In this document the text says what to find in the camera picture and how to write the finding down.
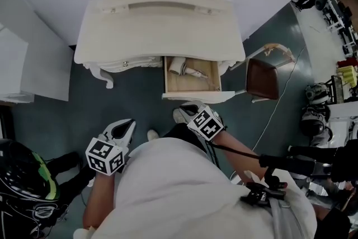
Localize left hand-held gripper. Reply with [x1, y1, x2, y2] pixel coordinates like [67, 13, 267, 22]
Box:
[85, 118, 137, 177]

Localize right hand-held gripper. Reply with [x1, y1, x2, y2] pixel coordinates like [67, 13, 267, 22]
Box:
[179, 101, 225, 142]

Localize wooden drawer with white front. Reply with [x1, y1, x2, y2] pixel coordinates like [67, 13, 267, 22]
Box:
[161, 55, 236, 105]

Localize white hair dryer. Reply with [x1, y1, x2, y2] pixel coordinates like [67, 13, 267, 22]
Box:
[167, 57, 210, 79]

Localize person's right forearm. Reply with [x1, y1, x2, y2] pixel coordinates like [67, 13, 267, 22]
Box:
[208, 128, 271, 180]

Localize person's left forearm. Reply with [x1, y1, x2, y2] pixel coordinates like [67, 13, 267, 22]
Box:
[82, 170, 120, 231]

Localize person's white shoe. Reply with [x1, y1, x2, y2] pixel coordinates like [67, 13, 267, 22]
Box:
[172, 108, 191, 125]
[147, 129, 161, 142]

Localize person's black trousers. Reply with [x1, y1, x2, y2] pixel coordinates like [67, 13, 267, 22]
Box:
[163, 122, 225, 167]

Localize white chair with brown seat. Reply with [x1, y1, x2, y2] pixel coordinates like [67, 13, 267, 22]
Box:
[228, 42, 296, 104]

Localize person's white shirt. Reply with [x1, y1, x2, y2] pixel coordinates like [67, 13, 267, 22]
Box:
[73, 138, 318, 239]

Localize white ornate dressing table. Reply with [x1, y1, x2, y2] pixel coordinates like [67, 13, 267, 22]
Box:
[73, 0, 247, 90]

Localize white cabinet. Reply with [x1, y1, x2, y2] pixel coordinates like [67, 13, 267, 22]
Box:
[0, 0, 74, 104]

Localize grey backpack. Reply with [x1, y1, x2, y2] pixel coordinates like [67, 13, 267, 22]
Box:
[300, 104, 334, 138]
[304, 82, 331, 106]

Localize yellow box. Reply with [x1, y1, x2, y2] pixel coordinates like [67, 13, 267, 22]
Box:
[336, 65, 358, 84]

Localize white metal rack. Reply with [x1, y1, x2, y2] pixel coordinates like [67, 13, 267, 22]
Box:
[321, 0, 358, 55]

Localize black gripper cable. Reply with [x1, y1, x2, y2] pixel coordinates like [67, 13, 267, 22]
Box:
[206, 139, 262, 161]

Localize white floor cable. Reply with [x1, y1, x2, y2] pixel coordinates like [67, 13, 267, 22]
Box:
[228, 45, 308, 181]

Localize black chest mount clamp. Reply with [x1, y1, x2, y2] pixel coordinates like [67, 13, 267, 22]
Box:
[239, 165, 289, 207]

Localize grey shoulder strap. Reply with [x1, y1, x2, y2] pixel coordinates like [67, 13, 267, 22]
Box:
[267, 198, 307, 239]

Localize black wire rack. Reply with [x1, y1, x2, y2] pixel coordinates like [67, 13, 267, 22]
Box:
[324, 74, 355, 106]

